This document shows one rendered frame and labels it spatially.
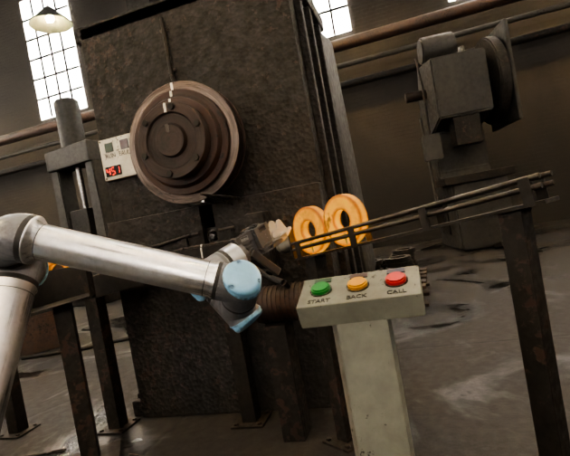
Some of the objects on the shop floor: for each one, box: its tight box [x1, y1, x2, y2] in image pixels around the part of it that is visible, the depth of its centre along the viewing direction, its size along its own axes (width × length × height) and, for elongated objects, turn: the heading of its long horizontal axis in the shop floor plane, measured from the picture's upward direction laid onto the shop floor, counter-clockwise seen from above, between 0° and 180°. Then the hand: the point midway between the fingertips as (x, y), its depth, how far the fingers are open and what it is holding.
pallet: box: [375, 247, 430, 307], centre depth 363 cm, size 120×82×44 cm
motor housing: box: [256, 280, 311, 442], centre depth 158 cm, size 13×22×54 cm, turn 157°
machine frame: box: [73, 0, 364, 418], centre depth 221 cm, size 73×108×176 cm
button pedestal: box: [296, 265, 426, 456], centre depth 91 cm, size 16×24×62 cm, turn 157°
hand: (288, 231), depth 142 cm, fingers closed
